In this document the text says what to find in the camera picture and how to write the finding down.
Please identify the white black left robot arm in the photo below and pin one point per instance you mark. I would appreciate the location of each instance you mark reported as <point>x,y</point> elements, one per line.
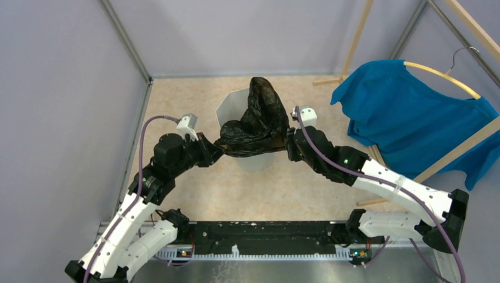
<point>117,256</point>

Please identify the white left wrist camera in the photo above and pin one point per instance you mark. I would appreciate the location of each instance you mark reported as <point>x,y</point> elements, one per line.
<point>186,127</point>

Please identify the wooden clothes rack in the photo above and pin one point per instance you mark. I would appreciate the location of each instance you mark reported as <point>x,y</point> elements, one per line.
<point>474,156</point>

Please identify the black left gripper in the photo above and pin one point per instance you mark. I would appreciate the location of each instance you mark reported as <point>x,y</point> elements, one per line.
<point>210,152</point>

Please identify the blue t-shirt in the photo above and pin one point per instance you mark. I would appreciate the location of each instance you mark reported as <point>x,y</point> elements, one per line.
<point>412,125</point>

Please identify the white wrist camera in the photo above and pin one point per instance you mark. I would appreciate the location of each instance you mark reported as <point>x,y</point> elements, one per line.
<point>304,115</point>
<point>186,127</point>

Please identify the white translucent trash bin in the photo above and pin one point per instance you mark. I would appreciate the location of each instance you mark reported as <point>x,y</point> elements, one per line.
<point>233,107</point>

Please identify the wooden clothes hanger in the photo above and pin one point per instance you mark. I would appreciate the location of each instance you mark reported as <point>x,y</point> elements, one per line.
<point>446,75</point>

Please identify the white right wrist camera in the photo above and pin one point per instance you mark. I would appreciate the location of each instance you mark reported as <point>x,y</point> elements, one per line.
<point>304,115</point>

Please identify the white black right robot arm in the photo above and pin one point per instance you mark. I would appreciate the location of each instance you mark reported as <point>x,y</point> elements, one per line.
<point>435,216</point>

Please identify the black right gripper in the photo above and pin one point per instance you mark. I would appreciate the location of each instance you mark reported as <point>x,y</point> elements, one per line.
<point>292,155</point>

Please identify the white slotted cable duct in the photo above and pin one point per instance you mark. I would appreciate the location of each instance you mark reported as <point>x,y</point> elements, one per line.
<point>174,254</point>

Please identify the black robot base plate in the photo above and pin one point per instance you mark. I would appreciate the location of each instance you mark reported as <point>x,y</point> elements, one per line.
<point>269,238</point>

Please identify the black plastic trash bag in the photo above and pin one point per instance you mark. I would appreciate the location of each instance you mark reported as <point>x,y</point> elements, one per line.
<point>263,126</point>

